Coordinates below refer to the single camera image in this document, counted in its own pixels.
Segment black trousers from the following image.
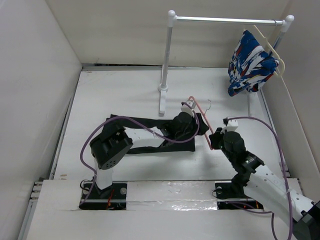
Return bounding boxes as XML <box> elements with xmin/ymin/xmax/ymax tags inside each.
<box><xmin>99</xmin><ymin>113</ymin><xmax>209</xmax><ymax>155</ymax></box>

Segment pink plastic hanger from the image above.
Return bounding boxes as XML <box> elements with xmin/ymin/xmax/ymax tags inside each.
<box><xmin>187</xmin><ymin>95</ymin><xmax>218</xmax><ymax>151</ymax></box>

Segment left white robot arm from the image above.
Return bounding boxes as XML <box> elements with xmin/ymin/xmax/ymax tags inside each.
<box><xmin>89</xmin><ymin>112</ymin><xmax>209</xmax><ymax>199</ymax></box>

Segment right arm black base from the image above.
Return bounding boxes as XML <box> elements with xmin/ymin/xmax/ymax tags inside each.
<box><xmin>211</xmin><ymin>180</ymin><xmax>264</xmax><ymax>212</ymax></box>

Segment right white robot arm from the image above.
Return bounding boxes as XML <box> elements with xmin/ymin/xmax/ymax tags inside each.
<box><xmin>209</xmin><ymin>127</ymin><xmax>320</xmax><ymax>240</ymax></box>

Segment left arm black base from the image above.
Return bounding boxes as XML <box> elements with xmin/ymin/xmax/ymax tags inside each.
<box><xmin>79</xmin><ymin>179</ymin><xmax>128</xmax><ymax>211</ymax></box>

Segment cream plastic hanger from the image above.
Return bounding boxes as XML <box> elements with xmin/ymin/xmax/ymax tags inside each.
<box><xmin>253</xmin><ymin>25</ymin><xmax>286</xmax><ymax>77</ymax></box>

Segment blue white patterned garment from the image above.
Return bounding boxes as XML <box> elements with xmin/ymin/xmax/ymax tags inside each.
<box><xmin>227</xmin><ymin>30</ymin><xmax>279</xmax><ymax>97</ymax></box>

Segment white metal clothes rack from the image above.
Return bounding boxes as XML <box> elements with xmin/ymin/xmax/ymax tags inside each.
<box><xmin>158</xmin><ymin>10</ymin><xmax>295</xmax><ymax>116</ymax></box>

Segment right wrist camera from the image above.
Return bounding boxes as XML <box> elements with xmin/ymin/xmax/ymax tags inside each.
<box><xmin>222</xmin><ymin>118</ymin><xmax>239</xmax><ymax>132</ymax></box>

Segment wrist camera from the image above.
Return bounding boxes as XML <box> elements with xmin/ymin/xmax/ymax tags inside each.
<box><xmin>180</xmin><ymin>100</ymin><xmax>196</xmax><ymax>117</ymax></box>
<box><xmin>222</xmin><ymin>118</ymin><xmax>239</xmax><ymax>132</ymax></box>

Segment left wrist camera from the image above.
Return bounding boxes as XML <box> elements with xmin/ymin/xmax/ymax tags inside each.
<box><xmin>180</xmin><ymin>100</ymin><xmax>196</xmax><ymax>117</ymax></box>

